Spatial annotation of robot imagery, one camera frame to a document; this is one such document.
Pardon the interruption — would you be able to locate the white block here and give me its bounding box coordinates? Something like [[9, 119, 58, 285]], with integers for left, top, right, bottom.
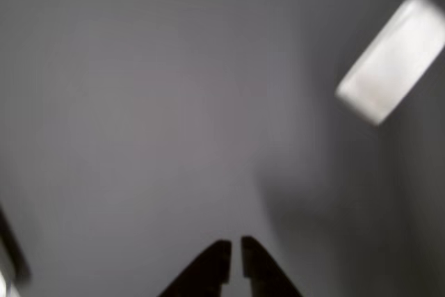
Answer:
[[335, 0, 445, 127]]

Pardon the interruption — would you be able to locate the grey desk mat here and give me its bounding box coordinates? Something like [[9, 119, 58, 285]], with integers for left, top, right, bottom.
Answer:
[[0, 0, 445, 297]]

